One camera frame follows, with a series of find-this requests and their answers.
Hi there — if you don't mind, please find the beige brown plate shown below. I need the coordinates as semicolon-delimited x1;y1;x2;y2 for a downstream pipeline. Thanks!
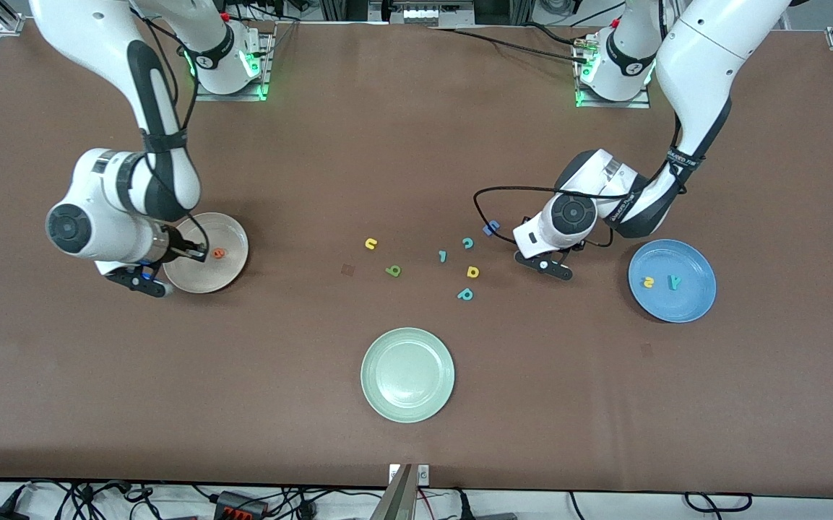
163;212;249;295

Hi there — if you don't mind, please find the brown table cover cloth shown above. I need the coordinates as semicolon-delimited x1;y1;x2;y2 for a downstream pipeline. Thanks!
0;16;833;499

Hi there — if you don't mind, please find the pale green plate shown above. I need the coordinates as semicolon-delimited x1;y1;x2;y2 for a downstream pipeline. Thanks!
361;327;455;424

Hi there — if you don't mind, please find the black orange power strip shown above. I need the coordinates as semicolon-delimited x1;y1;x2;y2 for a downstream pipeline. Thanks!
212;491;269;519

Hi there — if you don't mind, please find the blue plate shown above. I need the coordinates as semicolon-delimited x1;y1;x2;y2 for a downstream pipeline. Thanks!
628;240;717;324

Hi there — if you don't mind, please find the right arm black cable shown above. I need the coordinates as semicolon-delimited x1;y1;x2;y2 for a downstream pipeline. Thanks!
131;7;211;250

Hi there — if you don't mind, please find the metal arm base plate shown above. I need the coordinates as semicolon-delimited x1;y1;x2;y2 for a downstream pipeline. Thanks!
575;32;652;109
194;29;273;102

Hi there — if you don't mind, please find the dark metal frame rack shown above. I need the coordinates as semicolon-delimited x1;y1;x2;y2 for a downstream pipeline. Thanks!
319;0;536;28

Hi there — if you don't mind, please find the small white mounting bracket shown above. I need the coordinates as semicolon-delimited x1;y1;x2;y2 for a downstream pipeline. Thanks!
389;464;431;485

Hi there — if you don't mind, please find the grey metal camera pole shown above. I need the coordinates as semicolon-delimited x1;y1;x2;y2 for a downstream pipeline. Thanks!
371;464;417;520

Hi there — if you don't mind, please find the black cable to arm base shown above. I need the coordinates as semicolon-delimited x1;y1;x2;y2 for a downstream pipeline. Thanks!
427;24;594;67

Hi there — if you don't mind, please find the looped black floor cable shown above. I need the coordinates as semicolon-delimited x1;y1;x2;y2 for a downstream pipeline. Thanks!
683;492;754;513

